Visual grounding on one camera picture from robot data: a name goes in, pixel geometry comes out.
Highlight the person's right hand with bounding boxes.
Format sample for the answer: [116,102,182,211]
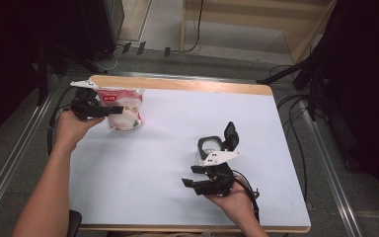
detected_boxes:
[203,182,256,228]

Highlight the dark curtain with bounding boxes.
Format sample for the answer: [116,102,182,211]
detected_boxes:
[0,0,90,149]
[309,0,379,215]

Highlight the black stool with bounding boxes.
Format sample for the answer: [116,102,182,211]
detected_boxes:
[67,209,83,237]

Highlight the right hand-held gripper cable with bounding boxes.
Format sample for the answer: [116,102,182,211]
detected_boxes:
[231,169,261,223]

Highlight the black cabinet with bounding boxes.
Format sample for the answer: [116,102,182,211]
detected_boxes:
[78,0,126,62]

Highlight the clear container with black lid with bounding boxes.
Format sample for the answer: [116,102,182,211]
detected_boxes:
[195,120,241,164]

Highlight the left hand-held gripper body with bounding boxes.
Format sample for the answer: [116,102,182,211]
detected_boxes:
[70,79,113,121]

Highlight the white and red food bag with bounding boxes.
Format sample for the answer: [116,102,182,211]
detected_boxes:
[96,87,145,133]

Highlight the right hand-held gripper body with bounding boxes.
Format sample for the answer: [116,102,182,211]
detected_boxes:
[193,149,241,198]

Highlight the hand-held gripper cable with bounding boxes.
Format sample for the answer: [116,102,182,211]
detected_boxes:
[46,86,80,156]
[231,169,261,223]

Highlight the yellow tape strip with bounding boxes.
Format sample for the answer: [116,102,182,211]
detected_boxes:
[354,209,379,219]

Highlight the long black floor cable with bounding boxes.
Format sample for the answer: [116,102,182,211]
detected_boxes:
[277,94,310,201]

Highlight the metal floor rail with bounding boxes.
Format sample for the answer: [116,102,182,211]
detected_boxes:
[107,69,261,85]
[0,77,62,228]
[304,95,364,237]

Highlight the light wooden frame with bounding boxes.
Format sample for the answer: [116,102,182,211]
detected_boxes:
[180,0,339,64]

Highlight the short black floor cable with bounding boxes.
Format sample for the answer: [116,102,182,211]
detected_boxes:
[269,63,297,80]

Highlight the left hand-held gripper cable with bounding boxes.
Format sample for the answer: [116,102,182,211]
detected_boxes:
[46,86,80,156]

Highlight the person's left hand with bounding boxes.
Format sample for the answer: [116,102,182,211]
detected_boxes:
[56,110,105,149]

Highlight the white paper sheet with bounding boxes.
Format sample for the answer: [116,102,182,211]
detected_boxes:
[68,88,312,228]

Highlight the black stand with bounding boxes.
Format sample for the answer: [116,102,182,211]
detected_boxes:
[36,42,110,107]
[256,48,330,122]

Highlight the thin white cable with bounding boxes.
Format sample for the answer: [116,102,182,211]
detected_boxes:
[100,45,121,72]

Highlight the black hanging cable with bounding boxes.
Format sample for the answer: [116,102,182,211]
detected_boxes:
[172,0,205,54]

